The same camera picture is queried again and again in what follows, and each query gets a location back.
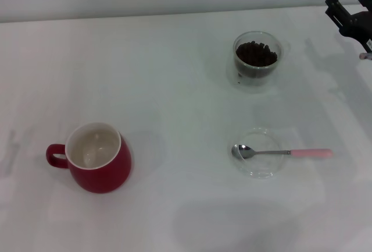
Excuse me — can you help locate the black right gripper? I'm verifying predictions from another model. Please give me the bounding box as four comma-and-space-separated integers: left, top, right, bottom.
324, 0, 372, 52

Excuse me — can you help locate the pink handled metal spoon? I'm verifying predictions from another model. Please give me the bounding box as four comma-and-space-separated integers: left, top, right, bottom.
231, 143, 334, 160

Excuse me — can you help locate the red ceramic mug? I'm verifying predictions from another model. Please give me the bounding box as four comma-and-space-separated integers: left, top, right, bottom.
45, 122, 132, 194

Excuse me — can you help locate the clear glass cup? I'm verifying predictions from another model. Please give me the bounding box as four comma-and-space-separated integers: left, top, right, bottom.
232, 30, 291, 79

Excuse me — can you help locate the coffee beans heap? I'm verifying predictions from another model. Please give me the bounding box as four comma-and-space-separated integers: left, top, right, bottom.
234, 40, 278, 79

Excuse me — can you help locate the empty clear glass saucer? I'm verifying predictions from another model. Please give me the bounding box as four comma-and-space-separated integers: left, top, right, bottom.
227, 126, 283, 180

